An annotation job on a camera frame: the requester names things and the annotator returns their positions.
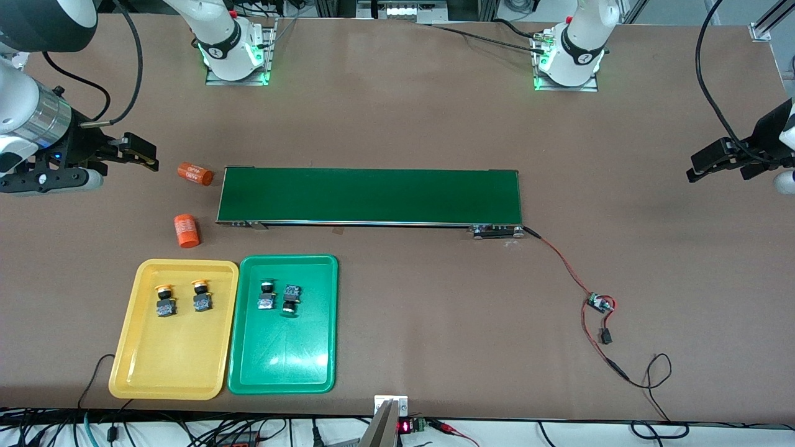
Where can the green plastic tray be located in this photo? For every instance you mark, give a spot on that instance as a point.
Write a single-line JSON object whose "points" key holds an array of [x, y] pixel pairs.
{"points": [[282, 354]]}

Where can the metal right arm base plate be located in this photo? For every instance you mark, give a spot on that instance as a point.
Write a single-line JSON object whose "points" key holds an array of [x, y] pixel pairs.
{"points": [[239, 81]]}

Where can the small black connector plug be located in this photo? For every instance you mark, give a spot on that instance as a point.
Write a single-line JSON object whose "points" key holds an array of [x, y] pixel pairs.
{"points": [[606, 337]]}

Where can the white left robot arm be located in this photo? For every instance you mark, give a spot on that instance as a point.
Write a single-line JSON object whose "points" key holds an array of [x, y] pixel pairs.
{"points": [[581, 43]]}

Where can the green conveyor belt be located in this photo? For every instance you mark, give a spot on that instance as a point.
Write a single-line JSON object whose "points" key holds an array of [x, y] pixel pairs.
{"points": [[372, 195]]}

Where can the grey metal camera mount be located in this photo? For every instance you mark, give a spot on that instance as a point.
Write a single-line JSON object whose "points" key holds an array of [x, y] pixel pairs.
{"points": [[385, 428]]}

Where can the yellow mushroom push button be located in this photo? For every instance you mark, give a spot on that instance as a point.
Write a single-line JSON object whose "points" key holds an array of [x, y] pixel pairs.
{"points": [[202, 303], [166, 309]]}

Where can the green mushroom push button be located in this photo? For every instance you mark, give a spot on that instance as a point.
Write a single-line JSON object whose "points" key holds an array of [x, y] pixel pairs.
{"points": [[292, 292], [266, 303]]}

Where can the yellow plastic tray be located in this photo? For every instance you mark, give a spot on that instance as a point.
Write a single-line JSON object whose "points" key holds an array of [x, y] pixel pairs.
{"points": [[174, 354]]}

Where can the small green circuit board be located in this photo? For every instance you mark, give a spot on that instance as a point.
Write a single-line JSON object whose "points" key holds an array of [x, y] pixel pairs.
{"points": [[600, 303]]}

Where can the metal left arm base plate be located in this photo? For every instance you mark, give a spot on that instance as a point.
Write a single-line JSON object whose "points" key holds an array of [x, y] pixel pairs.
{"points": [[568, 89]]}

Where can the white power strip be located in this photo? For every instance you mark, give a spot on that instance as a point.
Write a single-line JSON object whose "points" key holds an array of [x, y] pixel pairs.
{"points": [[400, 11]]}

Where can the black equipment rack frame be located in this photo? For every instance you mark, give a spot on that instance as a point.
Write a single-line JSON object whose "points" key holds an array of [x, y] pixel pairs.
{"points": [[335, 9]]}

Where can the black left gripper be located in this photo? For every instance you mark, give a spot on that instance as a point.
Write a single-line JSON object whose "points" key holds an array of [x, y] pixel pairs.
{"points": [[766, 136]]}

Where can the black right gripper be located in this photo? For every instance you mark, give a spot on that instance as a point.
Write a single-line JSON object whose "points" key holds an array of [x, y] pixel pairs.
{"points": [[81, 144]]}

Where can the red LED display module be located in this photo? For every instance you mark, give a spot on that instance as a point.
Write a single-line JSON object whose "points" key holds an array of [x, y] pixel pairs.
{"points": [[405, 426]]}

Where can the aluminium frame profile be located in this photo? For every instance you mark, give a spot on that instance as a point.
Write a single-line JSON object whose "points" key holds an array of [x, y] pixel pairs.
{"points": [[759, 32]]}

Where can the red clip lead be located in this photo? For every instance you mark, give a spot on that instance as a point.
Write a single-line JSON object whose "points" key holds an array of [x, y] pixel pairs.
{"points": [[444, 426]]}

